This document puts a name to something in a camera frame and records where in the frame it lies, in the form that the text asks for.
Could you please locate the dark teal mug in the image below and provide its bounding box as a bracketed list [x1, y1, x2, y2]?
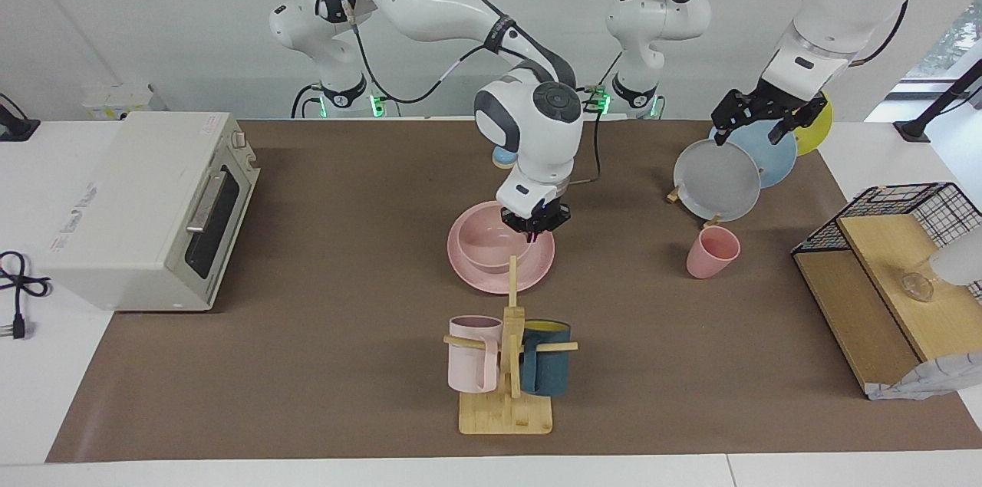
[519, 320, 572, 397]

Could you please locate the white patterned cloth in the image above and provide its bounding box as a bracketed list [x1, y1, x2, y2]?
[867, 351, 982, 401]

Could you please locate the frosted white cup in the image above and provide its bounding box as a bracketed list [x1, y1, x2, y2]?
[928, 229, 982, 288]

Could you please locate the dark wooden shelf board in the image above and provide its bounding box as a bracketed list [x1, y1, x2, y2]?
[794, 251, 921, 396]

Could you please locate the light wooden shelf board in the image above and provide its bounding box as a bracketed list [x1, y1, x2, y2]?
[836, 213, 982, 363]

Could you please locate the grey plate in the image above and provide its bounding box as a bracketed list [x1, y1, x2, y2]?
[674, 139, 762, 222]

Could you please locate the black desk clamp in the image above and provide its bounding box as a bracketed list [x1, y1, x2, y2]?
[0, 94, 41, 143]

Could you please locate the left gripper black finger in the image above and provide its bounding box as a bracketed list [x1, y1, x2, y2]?
[711, 90, 750, 146]
[769, 99, 828, 146]

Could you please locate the white cardboard box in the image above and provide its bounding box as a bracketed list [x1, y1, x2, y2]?
[83, 83, 166, 120]

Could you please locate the black stand with foot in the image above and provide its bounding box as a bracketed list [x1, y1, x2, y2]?
[894, 58, 982, 143]

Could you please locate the window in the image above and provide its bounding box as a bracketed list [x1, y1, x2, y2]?
[905, 0, 982, 83]

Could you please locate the yellow plate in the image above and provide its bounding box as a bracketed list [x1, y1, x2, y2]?
[793, 92, 834, 157]

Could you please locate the black power cable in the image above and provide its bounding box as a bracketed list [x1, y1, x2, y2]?
[0, 251, 53, 341]

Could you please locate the brown table mat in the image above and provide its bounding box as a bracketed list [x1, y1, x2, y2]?
[46, 119, 982, 463]

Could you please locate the pink handleless cup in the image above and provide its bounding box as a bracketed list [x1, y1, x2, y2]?
[686, 226, 741, 279]

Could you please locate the pale pink mug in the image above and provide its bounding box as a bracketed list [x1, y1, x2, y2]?
[448, 316, 503, 394]

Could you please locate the clear glass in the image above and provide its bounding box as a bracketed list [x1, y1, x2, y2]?
[901, 258, 937, 302]

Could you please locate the black wire basket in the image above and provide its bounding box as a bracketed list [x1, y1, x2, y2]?
[792, 182, 982, 304]

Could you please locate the wooden plate rack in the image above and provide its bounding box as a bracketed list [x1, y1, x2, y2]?
[666, 184, 723, 232]

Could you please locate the light blue plate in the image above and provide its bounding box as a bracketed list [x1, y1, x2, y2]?
[708, 121, 798, 189]

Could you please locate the pink bowl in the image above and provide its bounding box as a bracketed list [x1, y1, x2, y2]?
[457, 200, 533, 274]

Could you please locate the white toaster oven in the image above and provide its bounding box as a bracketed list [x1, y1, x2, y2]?
[38, 113, 260, 312]

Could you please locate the wooden mug tree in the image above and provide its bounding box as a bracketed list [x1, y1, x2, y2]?
[443, 255, 578, 436]

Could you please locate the pink plate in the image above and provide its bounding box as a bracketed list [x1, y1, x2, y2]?
[447, 202, 555, 295]

